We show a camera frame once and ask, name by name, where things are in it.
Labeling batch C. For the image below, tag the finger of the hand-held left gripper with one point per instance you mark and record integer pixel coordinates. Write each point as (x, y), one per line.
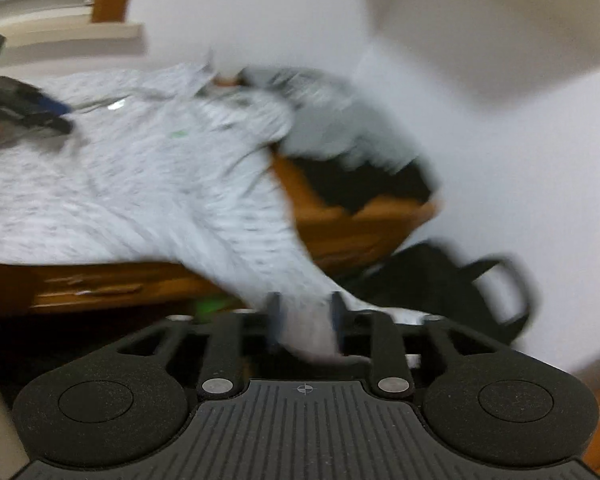
(52, 112)

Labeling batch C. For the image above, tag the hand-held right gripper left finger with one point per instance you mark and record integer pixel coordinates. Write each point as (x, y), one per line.
(275, 322)

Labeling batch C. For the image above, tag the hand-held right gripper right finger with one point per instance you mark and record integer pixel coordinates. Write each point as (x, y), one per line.
(336, 320)

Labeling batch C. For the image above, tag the white patterned shirt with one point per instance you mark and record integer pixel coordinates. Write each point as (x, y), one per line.
(140, 175)

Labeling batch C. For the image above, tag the beige window sill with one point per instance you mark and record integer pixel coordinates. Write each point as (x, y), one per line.
(70, 42)

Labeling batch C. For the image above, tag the wooden desk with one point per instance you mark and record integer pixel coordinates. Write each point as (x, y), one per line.
(350, 235)

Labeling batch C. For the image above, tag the black bag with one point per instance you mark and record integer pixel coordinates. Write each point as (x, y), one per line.
(430, 285)

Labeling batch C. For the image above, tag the black folded garment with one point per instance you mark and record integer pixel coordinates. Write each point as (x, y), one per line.
(370, 185)

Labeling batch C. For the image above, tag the grey printed sweatshirt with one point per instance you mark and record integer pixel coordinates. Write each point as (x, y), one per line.
(330, 115)

